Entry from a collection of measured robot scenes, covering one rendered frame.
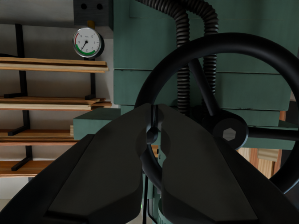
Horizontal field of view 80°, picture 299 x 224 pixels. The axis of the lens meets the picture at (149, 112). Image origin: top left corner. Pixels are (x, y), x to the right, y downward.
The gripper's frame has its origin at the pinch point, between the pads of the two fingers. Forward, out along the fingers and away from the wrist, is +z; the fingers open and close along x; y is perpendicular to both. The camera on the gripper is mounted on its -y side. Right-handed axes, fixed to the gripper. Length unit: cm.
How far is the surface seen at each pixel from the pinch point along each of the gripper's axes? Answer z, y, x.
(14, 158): 188, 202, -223
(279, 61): 15.5, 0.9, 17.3
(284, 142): 26.4, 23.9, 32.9
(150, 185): 46, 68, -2
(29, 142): 163, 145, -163
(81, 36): 29.6, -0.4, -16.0
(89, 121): 28.4, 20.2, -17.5
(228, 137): 10.4, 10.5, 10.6
